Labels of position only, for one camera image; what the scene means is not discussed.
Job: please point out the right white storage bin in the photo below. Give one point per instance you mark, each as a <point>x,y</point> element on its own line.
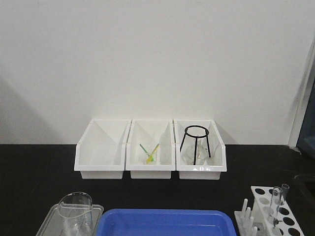
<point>213,168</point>

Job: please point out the grey pegboard drying rack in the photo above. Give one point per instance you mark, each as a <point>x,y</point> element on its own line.
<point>306,140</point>

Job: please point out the test tube in rack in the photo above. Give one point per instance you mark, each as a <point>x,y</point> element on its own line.
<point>285,189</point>

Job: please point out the clear glass beaker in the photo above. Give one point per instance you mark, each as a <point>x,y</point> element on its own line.
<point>76,210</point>

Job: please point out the clear glass test tube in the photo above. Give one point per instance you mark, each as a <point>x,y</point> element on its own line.
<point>274,205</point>

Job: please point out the white storage bin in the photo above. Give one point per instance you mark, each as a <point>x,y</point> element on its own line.
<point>101,151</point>
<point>213,168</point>
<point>149,133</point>

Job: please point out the middle white storage bin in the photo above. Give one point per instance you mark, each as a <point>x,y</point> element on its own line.
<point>149,133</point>

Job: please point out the left white storage bin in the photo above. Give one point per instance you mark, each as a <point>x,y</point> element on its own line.
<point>101,151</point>

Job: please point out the yellow plastic spatula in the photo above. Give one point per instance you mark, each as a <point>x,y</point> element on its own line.
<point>155,151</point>

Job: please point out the blue plastic tray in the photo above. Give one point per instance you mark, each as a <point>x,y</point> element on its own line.
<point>164,222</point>

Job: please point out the white test tube rack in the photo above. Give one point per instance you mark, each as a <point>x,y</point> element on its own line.
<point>252,221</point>

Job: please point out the black metal tripod stand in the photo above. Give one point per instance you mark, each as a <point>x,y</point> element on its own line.
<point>195,146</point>

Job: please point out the green plastic spatula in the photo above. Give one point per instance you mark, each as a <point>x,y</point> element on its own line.
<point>145,151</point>

